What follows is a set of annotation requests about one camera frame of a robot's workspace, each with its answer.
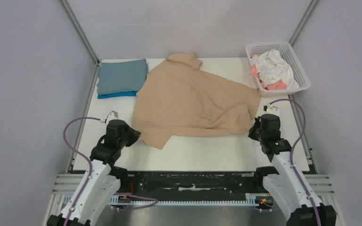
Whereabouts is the pink t shirt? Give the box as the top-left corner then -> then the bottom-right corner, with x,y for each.
250,52 -> 287,90

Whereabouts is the folded bright blue t shirt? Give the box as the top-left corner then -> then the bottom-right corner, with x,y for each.
98,91 -> 137,99

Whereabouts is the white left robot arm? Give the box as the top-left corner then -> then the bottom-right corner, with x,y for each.
47,119 -> 140,226

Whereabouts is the beige t shirt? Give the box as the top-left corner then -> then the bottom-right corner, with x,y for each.
132,53 -> 260,149

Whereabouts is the folded grey-blue t shirt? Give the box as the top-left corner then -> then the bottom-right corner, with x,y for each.
97,59 -> 148,95

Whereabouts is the white t shirt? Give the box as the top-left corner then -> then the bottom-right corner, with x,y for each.
250,49 -> 299,90

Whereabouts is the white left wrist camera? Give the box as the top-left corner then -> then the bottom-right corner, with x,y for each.
101,111 -> 119,124

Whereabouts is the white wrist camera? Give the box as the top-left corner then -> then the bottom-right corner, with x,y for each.
101,111 -> 119,124
263,103 -> 280,117

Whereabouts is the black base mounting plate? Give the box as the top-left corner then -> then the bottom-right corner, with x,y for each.
120,171 -> 266,201

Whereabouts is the white slotted cable duct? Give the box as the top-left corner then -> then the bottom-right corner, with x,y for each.
108,193 -> 271,208

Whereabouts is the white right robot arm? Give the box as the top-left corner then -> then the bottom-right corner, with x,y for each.
248,113 -> 337,226

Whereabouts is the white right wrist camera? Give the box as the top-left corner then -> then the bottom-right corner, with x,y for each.
263,103 -> 280,117

